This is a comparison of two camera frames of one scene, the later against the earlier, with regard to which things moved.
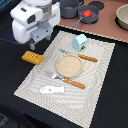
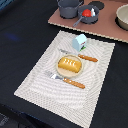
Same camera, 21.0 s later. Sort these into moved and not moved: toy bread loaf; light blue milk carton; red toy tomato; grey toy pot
Moved: toy bread loaf
Not moved: red toy tomato; light blue milk carton; grey toy pot
